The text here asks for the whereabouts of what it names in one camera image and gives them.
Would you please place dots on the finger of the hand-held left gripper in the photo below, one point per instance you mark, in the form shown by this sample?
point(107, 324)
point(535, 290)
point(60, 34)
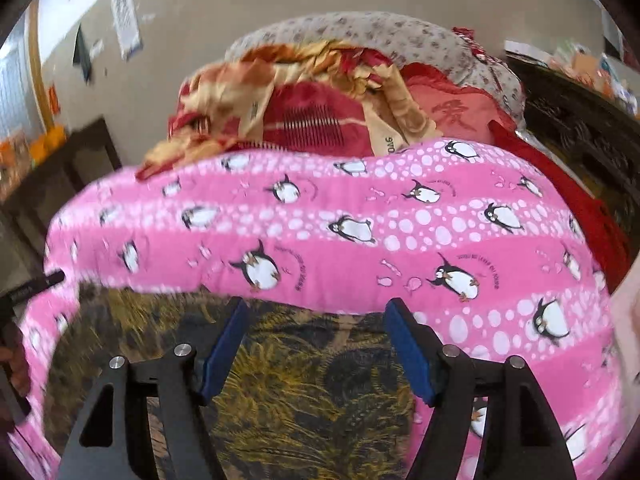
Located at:
point(42, 282)

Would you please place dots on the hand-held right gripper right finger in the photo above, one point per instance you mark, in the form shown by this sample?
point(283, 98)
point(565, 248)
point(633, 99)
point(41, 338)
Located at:
point(410, 350)

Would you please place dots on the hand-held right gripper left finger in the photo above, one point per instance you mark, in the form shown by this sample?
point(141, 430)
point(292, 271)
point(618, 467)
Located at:
point(225, 350)

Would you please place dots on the brown leaf print garment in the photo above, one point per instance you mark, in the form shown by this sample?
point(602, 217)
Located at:
point(300, 400)

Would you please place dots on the person's left hand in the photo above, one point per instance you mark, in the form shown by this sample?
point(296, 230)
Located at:
point(17, 360)

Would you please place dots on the dark wooden side cabinet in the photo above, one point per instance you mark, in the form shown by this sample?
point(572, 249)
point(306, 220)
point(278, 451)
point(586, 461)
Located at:
point(60, 180)

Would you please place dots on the pink penguin print blanket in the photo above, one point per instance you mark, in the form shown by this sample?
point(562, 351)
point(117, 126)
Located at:
point(350, 260)

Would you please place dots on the orange boxes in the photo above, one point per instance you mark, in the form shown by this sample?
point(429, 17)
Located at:
point(47, 142)

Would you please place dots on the red and gold quilt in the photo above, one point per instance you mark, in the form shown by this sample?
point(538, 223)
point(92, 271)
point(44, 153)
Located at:
point(300, 110)

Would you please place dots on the dark carved wooden cabinet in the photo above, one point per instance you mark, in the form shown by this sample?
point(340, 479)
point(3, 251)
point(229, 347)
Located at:
point(575, 125)

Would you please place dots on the grey floral pillow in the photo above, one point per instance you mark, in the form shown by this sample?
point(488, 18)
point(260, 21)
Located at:
point(390, 32)

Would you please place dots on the pile of colourful packets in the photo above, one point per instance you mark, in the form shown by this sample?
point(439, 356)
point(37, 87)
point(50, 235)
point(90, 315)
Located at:
point(585, 67)

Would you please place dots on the wooden door frame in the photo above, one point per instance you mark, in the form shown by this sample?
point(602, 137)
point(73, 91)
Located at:
point(37, 60)

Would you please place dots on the dark wall hanging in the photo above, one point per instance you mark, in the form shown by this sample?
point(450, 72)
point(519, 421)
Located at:
point(82, 52)

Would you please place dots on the white wall poster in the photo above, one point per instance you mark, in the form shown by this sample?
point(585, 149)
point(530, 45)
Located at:
point(126, 20)

